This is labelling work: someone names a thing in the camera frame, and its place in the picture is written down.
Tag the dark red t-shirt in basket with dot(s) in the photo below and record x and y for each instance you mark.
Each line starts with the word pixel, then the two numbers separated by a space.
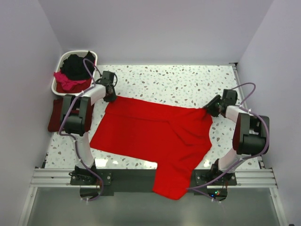
pixel 69 86

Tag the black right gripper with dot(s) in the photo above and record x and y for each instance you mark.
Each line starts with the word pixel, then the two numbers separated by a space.
pixel 213 108

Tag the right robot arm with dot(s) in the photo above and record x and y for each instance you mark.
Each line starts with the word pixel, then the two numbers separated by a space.
pixel 250 138

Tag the aluminium frame rail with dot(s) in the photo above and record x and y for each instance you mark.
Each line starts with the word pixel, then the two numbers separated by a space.
pixel 246 178

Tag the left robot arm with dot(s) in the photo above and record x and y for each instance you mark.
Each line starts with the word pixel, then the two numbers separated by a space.
pixel 74 120

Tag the bright red t-shirt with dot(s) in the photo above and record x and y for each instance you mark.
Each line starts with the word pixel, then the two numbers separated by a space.
pixel 175 138

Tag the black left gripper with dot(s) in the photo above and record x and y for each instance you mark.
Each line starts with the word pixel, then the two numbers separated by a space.
pixel 110 94

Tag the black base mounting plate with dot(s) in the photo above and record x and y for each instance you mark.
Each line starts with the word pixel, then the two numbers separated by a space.
pixel 107 182

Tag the black t-shirt in basket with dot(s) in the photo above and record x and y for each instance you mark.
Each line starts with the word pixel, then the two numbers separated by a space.
pixel 74 69

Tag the pink t-shirt in basket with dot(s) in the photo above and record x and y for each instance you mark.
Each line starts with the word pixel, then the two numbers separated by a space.
pixel 60 77

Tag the folded dark maroon t-shirt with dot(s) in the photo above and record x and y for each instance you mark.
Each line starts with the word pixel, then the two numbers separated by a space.
pixel 54 123

